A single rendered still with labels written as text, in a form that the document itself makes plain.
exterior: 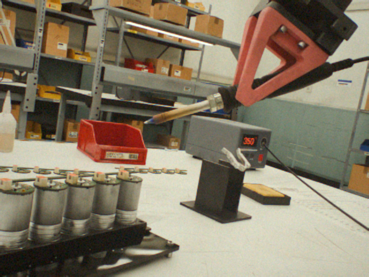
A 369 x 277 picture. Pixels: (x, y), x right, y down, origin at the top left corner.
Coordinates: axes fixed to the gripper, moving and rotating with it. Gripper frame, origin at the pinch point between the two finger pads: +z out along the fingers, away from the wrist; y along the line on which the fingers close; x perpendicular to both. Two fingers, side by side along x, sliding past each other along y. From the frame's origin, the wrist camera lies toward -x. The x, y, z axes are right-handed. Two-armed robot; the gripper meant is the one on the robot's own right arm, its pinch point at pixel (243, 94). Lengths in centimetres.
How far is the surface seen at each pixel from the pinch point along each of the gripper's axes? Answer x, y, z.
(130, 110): 1, -273, 25
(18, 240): -8.8, 8.3, 18.7
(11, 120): -21.0, -33.4, 22.0
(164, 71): 13, -481, -24
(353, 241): 24.8, -9.8, 5.0
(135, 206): -2.1, 0.3, 14.1
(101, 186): -5.9, 2.6, 13.7
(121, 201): -3.5, 0.6, 14.3
